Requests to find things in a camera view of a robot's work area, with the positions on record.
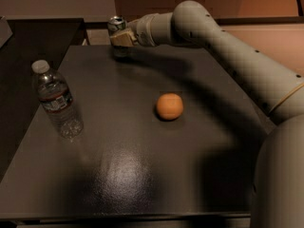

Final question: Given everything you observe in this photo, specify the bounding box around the clear plastic water bottle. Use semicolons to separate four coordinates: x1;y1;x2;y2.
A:
31;60;84;139

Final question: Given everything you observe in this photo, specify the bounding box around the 7up soda can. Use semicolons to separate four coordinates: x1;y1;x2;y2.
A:
107;16;129;59

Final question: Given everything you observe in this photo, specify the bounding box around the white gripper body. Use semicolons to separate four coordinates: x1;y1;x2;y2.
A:
128;14;157;47

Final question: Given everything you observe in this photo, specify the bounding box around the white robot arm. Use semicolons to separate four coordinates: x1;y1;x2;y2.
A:
108;1;304;228

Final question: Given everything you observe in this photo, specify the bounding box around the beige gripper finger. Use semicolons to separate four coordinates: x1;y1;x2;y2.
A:
109;28;138;48

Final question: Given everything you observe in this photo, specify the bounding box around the orange fruit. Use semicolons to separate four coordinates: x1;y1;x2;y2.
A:
156;93;183;121

